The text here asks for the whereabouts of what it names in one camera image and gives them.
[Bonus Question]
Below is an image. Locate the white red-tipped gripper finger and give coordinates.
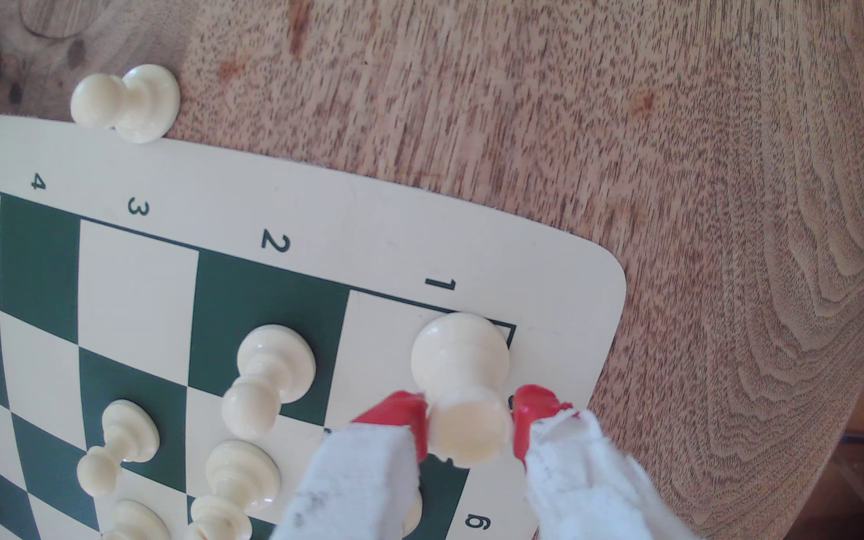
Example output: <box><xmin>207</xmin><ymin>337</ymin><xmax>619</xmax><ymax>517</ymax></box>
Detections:
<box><xmin>270</xmin><ymin>390</ymin><xmax>431</xmax><ymax>540</ymax></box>
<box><xmin>513</xmin><ymin>384</ymin><xmax>699</xmax><ymax>540</ymax></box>

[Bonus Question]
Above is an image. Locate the white chess pawn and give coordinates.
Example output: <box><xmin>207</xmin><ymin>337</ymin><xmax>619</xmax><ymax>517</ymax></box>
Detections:
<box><xmin>220</xmin><ymin>324</ymin><xmax>318</xmax><ymax>441</ymax></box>
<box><xmin>70</xmin><ymin>63</ymin><xmax>181</xmax><ymax>144</ymax></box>
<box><xmin>411</xmin><ymin>312</ymin><xmax>512</xmax><ymax>468</ymax></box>
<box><xmin>76</xmin><ymin>399</ymin><xmax>161</xmax><ymax>498</ymax></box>

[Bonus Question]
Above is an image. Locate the white chess piece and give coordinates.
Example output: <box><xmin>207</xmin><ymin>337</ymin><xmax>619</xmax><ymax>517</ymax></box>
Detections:
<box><xmin>186</xmin><ymin>440</ymin><xmax>282</xmax><ymax>540</ymax></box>
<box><xmin>102</xmin><ymin>500</ymin><xmax>171</xmax><ymax>540</ymax></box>

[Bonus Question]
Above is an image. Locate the green and cream chess mat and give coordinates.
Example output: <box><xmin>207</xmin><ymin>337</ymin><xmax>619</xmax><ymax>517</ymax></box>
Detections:
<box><xmin>0</xmin><ymin>111</ymin><xmax>628</xmax><ymax>540</ymax></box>

